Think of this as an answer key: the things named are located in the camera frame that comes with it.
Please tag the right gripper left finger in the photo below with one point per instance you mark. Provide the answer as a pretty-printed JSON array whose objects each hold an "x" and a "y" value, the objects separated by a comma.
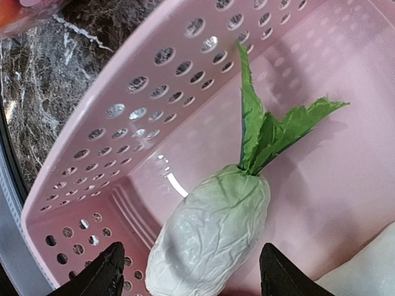
[{"x": 103, "y": 276}]

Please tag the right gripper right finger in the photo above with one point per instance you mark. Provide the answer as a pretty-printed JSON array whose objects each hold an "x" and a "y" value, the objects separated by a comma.
[{"x": 280, "y": 277}]

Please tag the white toy radish with leaves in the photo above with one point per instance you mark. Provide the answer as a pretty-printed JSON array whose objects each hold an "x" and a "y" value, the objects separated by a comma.
[{"x": 214, "y": 229}]

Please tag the pink perforated plastic basket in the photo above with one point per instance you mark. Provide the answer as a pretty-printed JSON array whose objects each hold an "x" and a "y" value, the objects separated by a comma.
[{"x": 165, "y": 113}]

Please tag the clear zip top bag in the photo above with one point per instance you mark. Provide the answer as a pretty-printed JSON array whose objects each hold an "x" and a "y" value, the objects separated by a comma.
[{"x": 20, "y": 16}]

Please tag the white toy radish right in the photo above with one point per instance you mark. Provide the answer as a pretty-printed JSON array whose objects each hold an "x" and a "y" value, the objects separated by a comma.
[{"x": 369, "y": 272}]

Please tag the white slotted cable duct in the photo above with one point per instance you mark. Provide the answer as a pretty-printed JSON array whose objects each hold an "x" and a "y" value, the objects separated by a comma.
[{"x": 16, "y": 259}]

